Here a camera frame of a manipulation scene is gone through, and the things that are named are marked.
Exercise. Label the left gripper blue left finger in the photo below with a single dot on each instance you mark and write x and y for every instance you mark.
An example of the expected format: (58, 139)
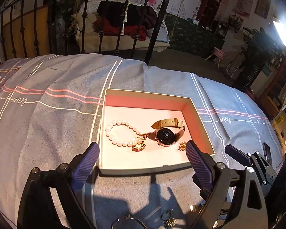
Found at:
(37, 209)

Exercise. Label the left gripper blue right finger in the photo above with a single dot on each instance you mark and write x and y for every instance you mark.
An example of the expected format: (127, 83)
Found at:
(233, 198)

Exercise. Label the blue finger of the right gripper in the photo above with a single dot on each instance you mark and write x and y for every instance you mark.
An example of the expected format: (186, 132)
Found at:
(238, 155)
(264, 171)

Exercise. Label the small gold pendant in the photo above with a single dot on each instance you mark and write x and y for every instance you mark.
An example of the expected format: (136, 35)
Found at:
(182, 146)

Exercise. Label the tan strap wristwatch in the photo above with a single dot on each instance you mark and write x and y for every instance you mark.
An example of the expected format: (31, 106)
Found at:
(168, 131)

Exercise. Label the gold chain jewelry cluster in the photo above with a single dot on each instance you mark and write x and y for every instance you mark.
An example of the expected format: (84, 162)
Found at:
(138, 143)

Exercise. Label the open pink-lined gift box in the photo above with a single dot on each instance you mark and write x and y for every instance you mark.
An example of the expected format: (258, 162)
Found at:
(128, 113)

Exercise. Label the pink stool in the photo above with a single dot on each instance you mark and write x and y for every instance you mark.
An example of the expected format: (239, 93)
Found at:
(219, 55)

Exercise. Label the blue striped bed sheet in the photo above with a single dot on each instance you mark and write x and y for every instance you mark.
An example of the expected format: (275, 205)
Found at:
(50, 110)

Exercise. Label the green patterned counter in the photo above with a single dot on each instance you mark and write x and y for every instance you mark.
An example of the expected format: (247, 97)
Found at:
(187, 37)

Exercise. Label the white LED desk lamp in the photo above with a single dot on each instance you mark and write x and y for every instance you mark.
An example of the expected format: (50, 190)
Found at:
(281, 31)

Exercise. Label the dark red phone-booth cabinet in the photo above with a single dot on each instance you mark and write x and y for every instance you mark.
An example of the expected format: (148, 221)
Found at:
(207, 12)

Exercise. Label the red blanket on chair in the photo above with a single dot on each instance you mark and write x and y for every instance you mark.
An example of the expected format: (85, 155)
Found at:
(108, 30)

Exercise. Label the black iron bed frame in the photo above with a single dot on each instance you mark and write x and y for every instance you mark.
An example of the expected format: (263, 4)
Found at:
(31, 28)

